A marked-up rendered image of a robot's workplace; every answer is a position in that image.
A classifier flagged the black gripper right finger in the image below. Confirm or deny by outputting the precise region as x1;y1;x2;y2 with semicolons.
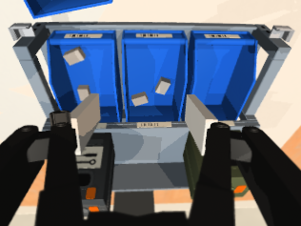
185;94;301;226

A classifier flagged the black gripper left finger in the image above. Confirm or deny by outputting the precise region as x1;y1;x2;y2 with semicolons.
0;93;101;226

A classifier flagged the grey metal shelf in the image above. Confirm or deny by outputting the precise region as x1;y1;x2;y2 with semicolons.
8;22;295;192

